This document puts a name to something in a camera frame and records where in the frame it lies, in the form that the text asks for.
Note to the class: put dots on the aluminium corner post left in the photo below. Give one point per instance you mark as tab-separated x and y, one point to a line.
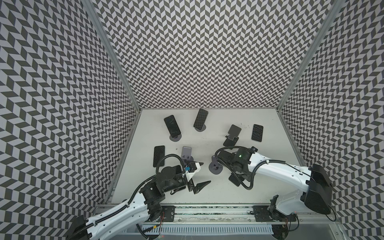
95	20

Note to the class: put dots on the grey round stand middle back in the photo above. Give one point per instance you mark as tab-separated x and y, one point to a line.
202	129

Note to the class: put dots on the black flat stand back right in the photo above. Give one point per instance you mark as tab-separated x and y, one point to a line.
233	136

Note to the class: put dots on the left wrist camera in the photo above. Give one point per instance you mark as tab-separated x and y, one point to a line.
192	168

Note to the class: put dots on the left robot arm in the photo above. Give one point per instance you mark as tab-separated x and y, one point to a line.
172	175

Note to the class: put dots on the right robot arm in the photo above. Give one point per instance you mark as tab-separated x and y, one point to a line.
314	189

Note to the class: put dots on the white vent strip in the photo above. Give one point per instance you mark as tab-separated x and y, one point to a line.
212	230

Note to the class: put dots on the grey round stand near left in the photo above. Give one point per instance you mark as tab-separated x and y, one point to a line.
186	155

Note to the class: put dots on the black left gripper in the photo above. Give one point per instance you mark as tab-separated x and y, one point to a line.
198	187

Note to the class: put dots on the black flat stand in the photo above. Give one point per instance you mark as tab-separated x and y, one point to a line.
234	180
233	136

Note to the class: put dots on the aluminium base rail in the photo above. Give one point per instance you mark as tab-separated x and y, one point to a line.
239	214

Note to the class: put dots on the aluminium corner post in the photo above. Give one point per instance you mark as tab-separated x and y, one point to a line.
321	34
95	20

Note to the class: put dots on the grey round stand far-left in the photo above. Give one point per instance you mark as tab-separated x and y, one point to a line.
176	139

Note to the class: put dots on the black flat stand front right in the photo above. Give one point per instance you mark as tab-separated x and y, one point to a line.
234	180

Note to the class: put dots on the grey round stand centre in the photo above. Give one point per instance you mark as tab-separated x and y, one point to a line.
215	167

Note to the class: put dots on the purple-edged phone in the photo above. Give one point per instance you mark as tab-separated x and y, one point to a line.
172	126

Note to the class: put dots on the aluminium corner post right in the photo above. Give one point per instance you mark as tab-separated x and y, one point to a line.
321	34

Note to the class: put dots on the teal-edged phone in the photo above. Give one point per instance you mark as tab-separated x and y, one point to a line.
201	118
159	153

